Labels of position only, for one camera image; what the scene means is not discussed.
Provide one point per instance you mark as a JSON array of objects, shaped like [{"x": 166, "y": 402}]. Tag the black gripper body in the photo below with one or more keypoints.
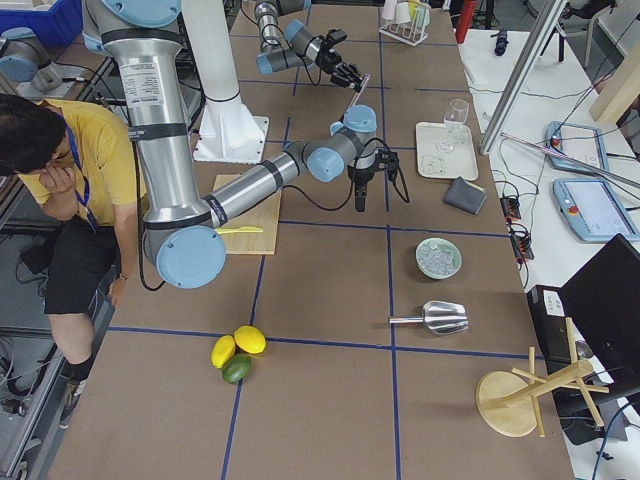
[
  {"x": 360, "y": 175},
  {"x": 331, "y": 62}
]

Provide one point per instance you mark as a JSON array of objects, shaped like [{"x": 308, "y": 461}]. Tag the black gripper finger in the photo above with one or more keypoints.
[
  {"x": 356, "y": 83},
  {"x": 360, "y": 203}
]

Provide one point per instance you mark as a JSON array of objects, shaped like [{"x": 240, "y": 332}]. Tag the steel muddler black tip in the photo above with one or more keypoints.
[{"x": 357, "y": 94}]

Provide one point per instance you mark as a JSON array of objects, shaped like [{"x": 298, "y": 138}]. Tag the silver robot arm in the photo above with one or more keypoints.
[
  {"x": 298, "y": 46},
  {"x": 194, "y": 189}
]

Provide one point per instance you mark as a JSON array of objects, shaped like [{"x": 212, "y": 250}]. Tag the pink cup on rack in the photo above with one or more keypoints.
[{"x": 389, "y": 10}]

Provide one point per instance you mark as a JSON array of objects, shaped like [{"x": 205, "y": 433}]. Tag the white cup on rack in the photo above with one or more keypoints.
[{"x": 402, "y": 13}]

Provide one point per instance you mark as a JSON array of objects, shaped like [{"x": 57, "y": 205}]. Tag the yellow cup on rack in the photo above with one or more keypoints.
[{"x": 416, "y": 11}]

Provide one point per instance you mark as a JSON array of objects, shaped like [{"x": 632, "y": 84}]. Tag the green cup on rack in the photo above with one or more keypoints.
[{"x": 426, "y": 19}]

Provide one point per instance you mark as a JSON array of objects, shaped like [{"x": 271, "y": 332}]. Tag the whole yellow lemon upper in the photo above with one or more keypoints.
[{"x": 250, "y": 339}]

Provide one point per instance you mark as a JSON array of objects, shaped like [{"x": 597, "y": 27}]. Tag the whole yellow lemon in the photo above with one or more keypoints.
[
  {"x": 223, "y": 350},
  {"x": 250, "y": 339}
]

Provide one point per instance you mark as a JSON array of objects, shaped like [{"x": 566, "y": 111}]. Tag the whole yellow lemon left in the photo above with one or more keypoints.
[{"x": 223, "y": 350}]

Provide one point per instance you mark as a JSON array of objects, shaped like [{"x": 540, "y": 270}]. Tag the wooden cup tree stand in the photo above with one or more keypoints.
[{"x": 508, "y": 401}]

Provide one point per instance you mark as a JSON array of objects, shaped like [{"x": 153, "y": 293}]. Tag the cream bear tray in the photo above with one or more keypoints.
[{"x": 442, "y": 157}]

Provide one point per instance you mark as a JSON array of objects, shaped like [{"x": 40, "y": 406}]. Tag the bamboo cutting board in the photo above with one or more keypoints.
[{"x": 264, "y": 215}]

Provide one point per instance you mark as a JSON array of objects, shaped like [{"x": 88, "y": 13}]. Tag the green bowl of ice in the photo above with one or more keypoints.
[{"x": 438, "y": 258}]

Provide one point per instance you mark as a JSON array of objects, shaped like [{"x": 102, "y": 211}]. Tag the grey folded cloth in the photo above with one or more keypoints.
[{"x": 465, "y": 196}]

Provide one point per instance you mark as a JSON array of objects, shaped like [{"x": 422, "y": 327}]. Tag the clear wine glass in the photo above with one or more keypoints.
[{"x": 454, "y": 119}]

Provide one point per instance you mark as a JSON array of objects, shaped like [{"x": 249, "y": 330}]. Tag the yellow plastic knife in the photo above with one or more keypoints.
[{"x": 241, "y": 229}]

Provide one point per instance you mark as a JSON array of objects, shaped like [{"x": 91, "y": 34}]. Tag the steel ice scoop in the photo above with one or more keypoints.
[{"x": 438, "y": 317}]

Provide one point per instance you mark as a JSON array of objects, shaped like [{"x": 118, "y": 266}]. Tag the green lime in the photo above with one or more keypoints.
[{"x": 237, "y": 368}]

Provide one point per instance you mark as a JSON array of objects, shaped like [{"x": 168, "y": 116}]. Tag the black box with label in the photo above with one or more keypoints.
[{"x": 549, "y": 320}]

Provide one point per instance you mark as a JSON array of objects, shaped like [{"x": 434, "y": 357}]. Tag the teach pendant far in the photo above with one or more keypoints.
[{"x": 583, "y": 143}]

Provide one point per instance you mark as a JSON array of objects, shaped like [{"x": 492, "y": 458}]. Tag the teach pendant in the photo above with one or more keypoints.
[
  {"x": 583, "y": 143},
  {"x": 592, "y": 210}
]

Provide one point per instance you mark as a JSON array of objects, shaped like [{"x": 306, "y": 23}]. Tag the teach pendant near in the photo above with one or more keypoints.
[{"x": 592, "y": 210}]

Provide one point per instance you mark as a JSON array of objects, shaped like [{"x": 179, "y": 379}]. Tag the black computer monitor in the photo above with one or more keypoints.
[{"x": 602, "y": 298}]

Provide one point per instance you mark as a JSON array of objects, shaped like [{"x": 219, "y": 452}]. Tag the person in yellow shirt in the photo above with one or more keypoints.
[{"x": 76, "y": 160}]

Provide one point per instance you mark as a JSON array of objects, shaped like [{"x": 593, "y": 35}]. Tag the blue storage crate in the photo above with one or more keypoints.
[{"x": 59, "y": 25}]

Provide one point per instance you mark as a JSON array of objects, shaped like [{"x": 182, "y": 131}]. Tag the white wire cup rack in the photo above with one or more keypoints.
[{"x": 404, "y": 33}]

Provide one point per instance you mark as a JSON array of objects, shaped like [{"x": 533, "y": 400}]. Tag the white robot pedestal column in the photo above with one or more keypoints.
[{"x": 228, "y": 131}]

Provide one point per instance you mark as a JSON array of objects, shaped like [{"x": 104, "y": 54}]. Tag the aluminium frame post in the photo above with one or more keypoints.
[{"x": 541, "y": 31}]

